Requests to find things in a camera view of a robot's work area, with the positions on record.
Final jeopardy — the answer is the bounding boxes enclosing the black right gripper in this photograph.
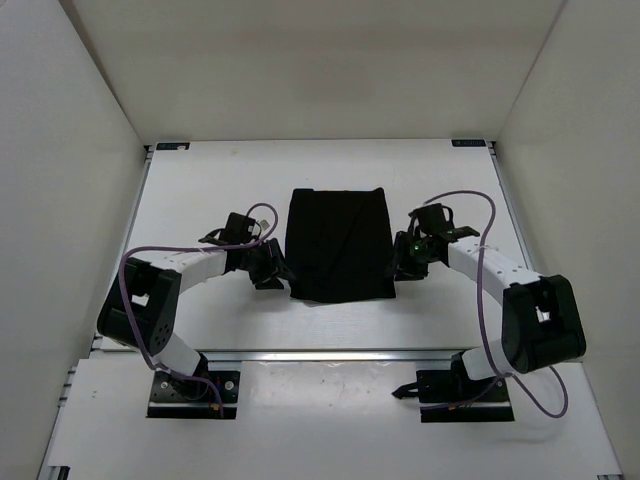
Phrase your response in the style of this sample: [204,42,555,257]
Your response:
[384,232,438,282]

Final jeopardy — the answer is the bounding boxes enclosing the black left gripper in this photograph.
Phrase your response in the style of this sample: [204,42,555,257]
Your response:
[239,236,297,290]

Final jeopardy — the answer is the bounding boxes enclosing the black skirt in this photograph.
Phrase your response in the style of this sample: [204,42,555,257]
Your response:
[285,188,396,304]

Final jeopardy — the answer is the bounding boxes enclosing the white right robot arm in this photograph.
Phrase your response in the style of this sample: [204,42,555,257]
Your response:
[392,203,587,401]

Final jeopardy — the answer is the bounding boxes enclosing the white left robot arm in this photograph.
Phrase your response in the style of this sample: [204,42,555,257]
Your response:
[97,212,295,398]

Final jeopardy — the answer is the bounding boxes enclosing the right blue corner label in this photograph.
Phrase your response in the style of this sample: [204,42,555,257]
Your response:
[451,139,486,148]

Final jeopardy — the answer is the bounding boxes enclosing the blue corner label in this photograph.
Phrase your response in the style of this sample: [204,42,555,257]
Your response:
[451,139,486,148]
[155,142,190,151]

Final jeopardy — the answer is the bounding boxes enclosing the left blue corner label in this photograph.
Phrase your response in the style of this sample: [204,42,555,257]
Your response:
[155,142,190,151]

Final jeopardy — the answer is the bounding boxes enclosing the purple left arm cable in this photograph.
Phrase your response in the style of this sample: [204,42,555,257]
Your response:
[121,202,279,376]

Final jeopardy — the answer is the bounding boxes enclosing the aluminium front rail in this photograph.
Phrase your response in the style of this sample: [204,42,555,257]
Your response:
[204,349,462,363]

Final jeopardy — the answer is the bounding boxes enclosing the aluminium rail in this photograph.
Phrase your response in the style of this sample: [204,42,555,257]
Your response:
[488,141,536,269]
[204,349,462,363]
[90,143,156,352]

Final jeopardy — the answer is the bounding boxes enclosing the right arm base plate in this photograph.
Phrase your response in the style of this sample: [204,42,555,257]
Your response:
[392,354,515,424]

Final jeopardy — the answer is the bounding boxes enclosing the aluminium right side rail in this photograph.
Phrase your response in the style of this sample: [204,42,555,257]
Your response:
[488,141,536,269]

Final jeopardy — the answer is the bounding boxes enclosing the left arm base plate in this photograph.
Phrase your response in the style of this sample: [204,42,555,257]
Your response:
[146,362,241,420]

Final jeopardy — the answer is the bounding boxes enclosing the aluminium left side rail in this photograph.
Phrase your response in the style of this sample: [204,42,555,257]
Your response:
[90,143,156,352]

